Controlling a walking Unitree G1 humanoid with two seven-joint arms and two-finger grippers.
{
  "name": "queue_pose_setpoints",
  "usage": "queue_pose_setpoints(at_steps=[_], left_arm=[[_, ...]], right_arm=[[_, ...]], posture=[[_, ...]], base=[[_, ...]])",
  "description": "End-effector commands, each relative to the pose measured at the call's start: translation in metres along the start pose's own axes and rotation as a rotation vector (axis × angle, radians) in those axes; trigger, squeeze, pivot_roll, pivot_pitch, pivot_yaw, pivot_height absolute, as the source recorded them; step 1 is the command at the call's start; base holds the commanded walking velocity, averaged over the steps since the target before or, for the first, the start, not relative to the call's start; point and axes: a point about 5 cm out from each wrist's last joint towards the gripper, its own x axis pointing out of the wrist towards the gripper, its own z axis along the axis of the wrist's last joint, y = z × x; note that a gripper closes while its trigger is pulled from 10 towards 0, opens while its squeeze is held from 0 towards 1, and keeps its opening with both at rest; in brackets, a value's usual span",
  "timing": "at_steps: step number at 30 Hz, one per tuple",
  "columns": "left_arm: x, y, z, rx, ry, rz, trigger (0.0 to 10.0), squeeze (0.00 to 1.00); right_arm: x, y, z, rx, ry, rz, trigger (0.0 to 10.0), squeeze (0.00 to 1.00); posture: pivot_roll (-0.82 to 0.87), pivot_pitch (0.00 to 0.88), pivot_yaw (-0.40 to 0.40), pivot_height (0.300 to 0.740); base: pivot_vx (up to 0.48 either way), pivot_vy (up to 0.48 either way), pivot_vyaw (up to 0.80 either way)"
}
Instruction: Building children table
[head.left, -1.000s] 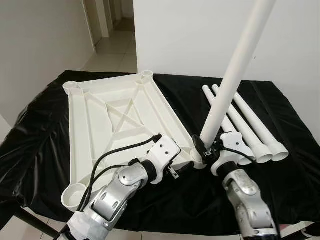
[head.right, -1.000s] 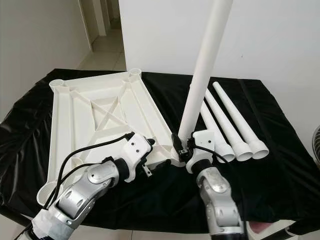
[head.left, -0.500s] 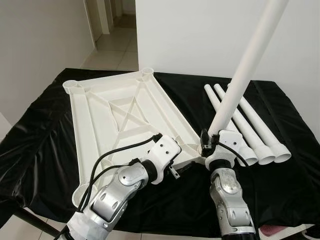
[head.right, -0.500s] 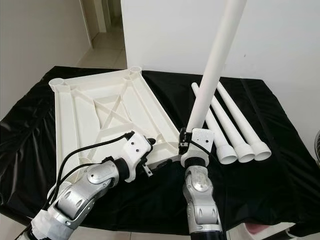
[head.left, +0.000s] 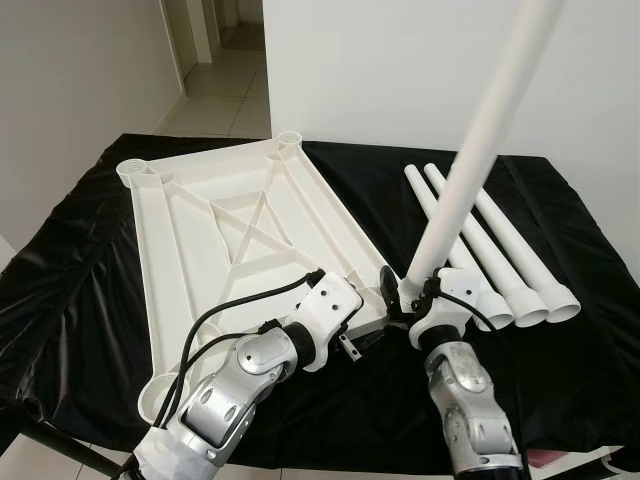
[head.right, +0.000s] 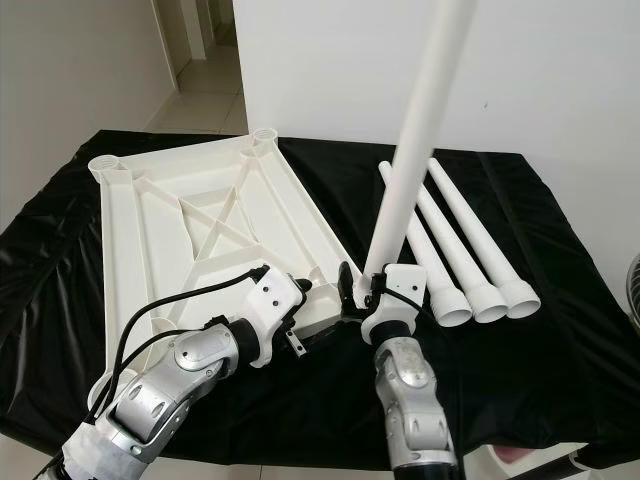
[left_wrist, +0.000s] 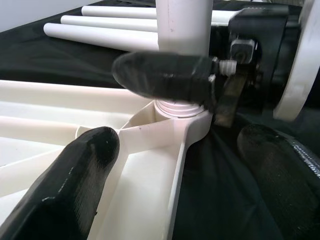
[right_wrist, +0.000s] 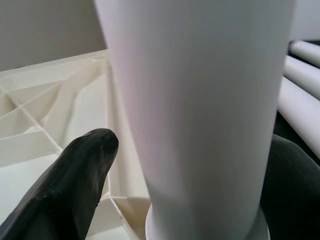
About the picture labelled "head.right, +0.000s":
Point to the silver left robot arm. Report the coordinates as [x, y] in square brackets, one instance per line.
[160, 390]

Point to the white door frame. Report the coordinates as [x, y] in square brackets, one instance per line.
[165, 40]

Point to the white plastic table leg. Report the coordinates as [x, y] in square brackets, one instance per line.
[420, 130]
[480, 235]
[460, 260]
[436, 270]

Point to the white round plastic object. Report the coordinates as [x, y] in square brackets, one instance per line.
[585, 458]

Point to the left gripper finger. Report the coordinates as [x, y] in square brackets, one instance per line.
[304, 288]

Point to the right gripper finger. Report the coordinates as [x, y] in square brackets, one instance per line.
[345, 288]

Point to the white standing fan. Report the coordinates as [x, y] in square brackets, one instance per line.
[634, 290]

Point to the white plastic table top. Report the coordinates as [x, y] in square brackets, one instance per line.
[190, 240]

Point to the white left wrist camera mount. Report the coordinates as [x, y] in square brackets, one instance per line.
[265, 300]

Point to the black table cloth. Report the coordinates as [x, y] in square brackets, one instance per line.
[540, 390]

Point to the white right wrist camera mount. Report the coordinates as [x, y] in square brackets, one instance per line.
[390, 325]

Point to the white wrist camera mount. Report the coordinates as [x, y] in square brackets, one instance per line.
[265, 300]
[390, 325]

